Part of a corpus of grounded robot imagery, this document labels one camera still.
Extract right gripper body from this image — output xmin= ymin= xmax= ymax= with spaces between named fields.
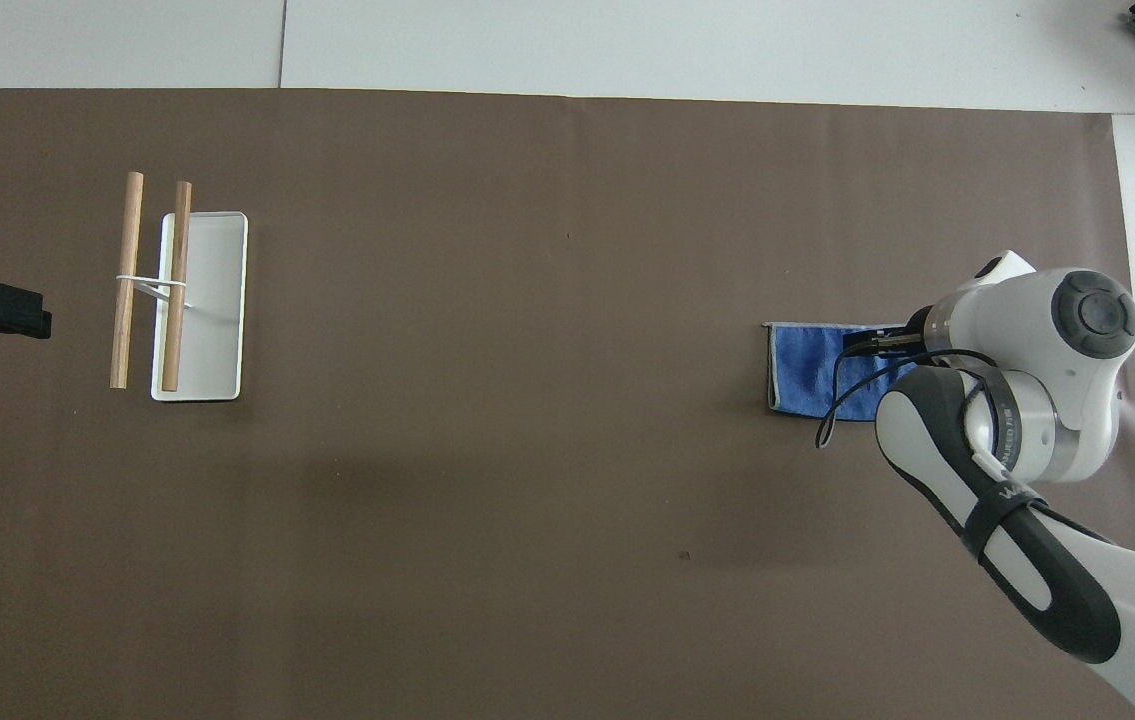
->
xmin=872 ymin=305 xmax=931 ymax=359

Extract blue towel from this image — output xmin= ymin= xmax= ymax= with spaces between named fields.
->
xmin=763 ymin=321 xmax=920 ymax=423

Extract white towel rack wooden bars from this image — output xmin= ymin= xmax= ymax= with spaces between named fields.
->
xmin=110 ymin=171 xmax=249 ymax=403

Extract black cable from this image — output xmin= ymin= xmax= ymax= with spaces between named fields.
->
xmin=815 ymin=335 xmax=1008 ymax=449

